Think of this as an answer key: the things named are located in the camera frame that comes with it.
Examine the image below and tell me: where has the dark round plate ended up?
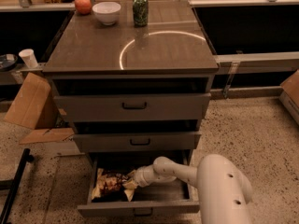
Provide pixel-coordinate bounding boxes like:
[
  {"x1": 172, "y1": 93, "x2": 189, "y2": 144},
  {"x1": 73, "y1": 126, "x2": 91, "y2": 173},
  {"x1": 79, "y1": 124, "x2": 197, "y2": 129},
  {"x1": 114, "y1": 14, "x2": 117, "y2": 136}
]
[{"x1": 0, "y1": 54, "x2": 18, "y2": 72}]

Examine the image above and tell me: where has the bottom grey drawer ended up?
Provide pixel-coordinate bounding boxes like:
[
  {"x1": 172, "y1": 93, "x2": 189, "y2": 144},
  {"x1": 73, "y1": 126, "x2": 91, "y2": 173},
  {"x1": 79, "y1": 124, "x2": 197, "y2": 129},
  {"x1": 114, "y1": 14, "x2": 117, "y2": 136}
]
[{"x1": 78, "y1": 150, "x2": 199, "y2": 217}]

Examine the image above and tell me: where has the brown chip bag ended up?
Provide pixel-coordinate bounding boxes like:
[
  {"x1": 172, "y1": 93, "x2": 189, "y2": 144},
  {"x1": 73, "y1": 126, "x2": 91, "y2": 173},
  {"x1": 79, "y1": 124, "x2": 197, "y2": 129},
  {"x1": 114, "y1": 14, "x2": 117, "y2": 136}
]
[{"x1": 92, "y1": 168, "x2": 138, "y2": 202}]

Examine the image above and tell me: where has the standing cardboard sheet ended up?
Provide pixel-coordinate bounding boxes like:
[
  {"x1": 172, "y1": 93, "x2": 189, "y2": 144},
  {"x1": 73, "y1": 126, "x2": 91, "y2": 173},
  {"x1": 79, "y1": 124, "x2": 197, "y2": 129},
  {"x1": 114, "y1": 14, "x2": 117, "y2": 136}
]
[{"x1": 4, "y1": 73, "x2": 58, "y2": 130}]

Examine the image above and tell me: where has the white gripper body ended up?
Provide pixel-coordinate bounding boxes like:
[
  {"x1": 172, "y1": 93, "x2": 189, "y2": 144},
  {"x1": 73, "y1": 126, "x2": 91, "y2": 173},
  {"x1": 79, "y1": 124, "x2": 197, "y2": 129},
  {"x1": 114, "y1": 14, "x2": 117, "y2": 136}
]
[{"x1": 134, "y1": 165, "x2": 159, "y2": 188}]

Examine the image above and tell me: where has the white bowl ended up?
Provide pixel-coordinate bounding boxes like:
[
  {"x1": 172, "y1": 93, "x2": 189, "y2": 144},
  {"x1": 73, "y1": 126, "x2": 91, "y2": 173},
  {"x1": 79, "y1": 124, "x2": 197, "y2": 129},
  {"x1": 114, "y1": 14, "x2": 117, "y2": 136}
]
[{"x1": 93, "y1": 2, "x2": 121, "y2": 25}]

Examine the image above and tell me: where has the white paper cup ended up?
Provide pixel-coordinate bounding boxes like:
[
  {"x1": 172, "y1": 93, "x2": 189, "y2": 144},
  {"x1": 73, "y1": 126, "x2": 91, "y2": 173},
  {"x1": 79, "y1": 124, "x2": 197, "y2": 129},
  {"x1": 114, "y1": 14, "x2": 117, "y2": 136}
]
[{"x1": 19, "y1": 49, "x2": 38, "y2": 68}]

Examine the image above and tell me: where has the black metal stand leg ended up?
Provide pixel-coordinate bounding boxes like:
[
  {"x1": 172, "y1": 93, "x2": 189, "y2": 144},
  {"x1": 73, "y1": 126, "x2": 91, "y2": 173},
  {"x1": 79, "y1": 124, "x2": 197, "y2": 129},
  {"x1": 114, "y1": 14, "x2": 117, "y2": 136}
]
[{"x1": 0, "y1": 148, "x2": 35, "y2": 224}]

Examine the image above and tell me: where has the green soda can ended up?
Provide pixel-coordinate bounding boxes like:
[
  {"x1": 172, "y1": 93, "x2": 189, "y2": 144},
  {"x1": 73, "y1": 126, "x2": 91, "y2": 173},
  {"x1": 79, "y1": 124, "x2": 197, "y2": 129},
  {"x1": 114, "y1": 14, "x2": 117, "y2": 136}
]
[{"x1": 133, "y1": 0, "x2": 149, "y2": 27}]

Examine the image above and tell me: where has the cardboard box at right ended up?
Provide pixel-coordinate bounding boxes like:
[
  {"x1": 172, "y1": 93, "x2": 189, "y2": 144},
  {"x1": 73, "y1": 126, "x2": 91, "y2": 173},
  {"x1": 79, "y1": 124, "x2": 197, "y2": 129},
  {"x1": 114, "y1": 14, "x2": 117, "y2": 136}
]
[{"x1": 279, "y1": 70, "x2": 299, "y2": 125}]

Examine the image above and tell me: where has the middle grey drawer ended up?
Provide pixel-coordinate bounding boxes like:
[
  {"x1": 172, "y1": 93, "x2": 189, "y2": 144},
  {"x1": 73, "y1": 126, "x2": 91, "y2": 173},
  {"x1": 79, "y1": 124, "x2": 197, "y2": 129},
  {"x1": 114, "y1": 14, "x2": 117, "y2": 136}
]
[{"x1": 74, "y1": 132, "x2": 200, "y2": 153}]

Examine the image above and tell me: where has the grey drawer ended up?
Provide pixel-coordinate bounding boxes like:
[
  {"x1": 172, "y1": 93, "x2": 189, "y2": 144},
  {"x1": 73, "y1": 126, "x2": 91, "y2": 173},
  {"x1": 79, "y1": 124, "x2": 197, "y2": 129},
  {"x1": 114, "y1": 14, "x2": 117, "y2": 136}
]
[
  {"x1": 54, "y1": 93, "x2": 210, "y2": 122},
  {"x1": 78, "y1": 150, "x2": 199, "y2": 217},
  {"x1": 74, "y1": 132, "x2": 200, "y2": 153}
]

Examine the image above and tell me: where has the grey drawer cabinet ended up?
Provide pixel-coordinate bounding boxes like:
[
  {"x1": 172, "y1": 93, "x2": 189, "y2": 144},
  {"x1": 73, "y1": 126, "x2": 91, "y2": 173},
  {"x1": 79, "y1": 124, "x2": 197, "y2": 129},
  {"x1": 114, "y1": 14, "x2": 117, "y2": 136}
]
[{"x1": 42, "y1": 0, "x2": 220, "y2": 161}]

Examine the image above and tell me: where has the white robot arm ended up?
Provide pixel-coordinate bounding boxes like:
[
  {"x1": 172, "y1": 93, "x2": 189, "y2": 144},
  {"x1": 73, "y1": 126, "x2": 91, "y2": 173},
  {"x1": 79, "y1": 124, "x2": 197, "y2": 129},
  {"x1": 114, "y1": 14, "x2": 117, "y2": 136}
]
[{"x1": 134, "y1": 154, "x2": 252, "y2": 224}]

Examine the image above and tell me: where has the red apple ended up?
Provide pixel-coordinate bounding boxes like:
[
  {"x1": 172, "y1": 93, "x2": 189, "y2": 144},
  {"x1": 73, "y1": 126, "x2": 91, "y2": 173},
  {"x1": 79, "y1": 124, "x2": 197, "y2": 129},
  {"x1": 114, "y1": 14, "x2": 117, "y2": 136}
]
[{"x1": 74, "y1": 0, "x2": 92, "y2": 15}]

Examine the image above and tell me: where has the top grey drawer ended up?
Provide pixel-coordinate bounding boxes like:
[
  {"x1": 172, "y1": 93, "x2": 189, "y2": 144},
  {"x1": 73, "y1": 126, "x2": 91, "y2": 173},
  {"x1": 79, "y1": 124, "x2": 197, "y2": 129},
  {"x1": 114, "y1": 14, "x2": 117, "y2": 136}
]
[{"x1": 54, "y1": 93, "x2": 210, "y2": 122}]

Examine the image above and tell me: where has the flat cardboard piece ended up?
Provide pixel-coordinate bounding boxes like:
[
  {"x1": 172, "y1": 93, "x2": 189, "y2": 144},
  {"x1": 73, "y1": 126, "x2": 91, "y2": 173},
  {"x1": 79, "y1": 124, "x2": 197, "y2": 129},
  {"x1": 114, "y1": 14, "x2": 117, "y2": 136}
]
[{"x1": 20, "y1": 128, "x2": 74, "y2": 145}]

